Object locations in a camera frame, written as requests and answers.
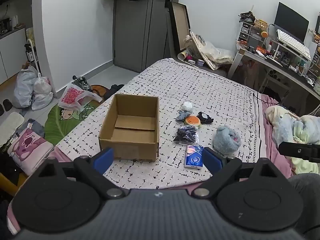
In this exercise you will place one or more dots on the black framed board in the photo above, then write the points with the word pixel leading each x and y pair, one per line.
pixel 178 22

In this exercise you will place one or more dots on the folded blue grey jeans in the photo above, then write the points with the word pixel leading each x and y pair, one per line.
pixel 36 127

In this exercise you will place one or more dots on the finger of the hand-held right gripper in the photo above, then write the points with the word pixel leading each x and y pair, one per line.
pixel 297 151

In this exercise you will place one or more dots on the green cartoon floor rug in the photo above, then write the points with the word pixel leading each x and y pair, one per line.
pixel 57 125

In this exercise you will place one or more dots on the black lace eye mask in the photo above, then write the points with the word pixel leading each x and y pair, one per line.
pixel 205 117

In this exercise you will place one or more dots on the brown cardboard box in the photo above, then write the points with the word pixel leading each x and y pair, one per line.
pixel 130 146

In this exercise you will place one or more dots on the blue grey sock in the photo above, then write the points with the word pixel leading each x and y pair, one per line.
pixel 182 116

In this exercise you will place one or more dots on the person's grey clothed leg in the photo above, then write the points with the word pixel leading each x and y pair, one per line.
pixel 306 192

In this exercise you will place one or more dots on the large grey plastic bag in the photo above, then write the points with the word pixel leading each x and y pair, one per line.
pixel 23 87

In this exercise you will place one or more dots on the pair of black slippers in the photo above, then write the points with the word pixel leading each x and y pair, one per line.
pixel 6 106

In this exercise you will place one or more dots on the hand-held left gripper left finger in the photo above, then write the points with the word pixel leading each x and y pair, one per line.
pixel 102 161

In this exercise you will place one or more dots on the white legged desk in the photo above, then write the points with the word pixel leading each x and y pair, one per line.
pixel 282 71

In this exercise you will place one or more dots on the white keyboard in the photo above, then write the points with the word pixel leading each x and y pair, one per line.
pixel 292 43

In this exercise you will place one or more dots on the paper cup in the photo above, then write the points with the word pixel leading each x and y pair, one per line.
pixel 183 54

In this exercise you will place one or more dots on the round orange floor mat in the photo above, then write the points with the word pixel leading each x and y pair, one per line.
pixel 98 90

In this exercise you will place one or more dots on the red printed plastic bag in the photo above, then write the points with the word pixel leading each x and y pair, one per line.
pixel 72 97

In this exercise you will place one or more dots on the black clear-wrapped packet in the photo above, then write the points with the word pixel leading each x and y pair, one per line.
pixel 187 133

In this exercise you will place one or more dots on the black clothing on floor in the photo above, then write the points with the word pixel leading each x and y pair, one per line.
pixel 113 90

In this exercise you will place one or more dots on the grey desktop drawer organizer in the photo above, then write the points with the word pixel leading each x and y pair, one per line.
pixel 250 33

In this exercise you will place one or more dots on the flat white plastic bag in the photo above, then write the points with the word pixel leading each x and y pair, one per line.
pixel 42 101

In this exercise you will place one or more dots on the white cabinet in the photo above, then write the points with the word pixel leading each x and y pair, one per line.
pixel 11 55

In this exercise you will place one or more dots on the white insole pad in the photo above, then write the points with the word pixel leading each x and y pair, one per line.
pixel 8 127

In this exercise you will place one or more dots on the dark grey door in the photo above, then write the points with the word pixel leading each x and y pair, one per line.
pixel 135 30

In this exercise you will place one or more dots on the small purple box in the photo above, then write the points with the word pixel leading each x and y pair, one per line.
pixel 200 62

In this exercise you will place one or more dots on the orange burger plush toy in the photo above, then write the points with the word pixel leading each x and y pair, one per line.
pixel 192 120

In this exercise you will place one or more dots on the tied white plastic bag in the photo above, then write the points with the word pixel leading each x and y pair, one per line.
pixel 42 86

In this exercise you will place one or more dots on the beige tote bag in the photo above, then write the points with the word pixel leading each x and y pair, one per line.
pixel 215 52

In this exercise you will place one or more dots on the pale blue yellow blanket heap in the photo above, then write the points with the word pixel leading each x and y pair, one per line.
pixel 287 127

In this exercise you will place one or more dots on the pair of grey sneakers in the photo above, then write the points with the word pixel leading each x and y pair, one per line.
pixel 82 82

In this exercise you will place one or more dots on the fluffy light blue plush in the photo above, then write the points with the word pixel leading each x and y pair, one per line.
pixel 226 140

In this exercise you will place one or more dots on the black pump bottle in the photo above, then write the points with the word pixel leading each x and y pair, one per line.
pixel 29 53

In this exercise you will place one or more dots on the white crumpled sock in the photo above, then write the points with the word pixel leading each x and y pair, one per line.
pixel 186 106

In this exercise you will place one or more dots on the pink cartoon cushion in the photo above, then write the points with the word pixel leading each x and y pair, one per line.
pixel 30 147

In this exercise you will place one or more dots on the pink bed sheet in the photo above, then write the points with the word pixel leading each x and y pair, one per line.
pixel 272 155

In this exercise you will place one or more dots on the white standing pole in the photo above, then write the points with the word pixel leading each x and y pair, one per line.
pixel 36 62

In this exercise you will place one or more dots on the clear drinking bottle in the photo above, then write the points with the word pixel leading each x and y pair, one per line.
pixel 188 41

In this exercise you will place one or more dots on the blue tissue pack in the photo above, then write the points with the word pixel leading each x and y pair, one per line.
pixel 193 156

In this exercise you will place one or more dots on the black computer monitor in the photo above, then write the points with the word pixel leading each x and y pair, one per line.
pixel 291 20

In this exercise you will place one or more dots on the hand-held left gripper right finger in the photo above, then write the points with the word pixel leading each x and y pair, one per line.
pixel 212 161

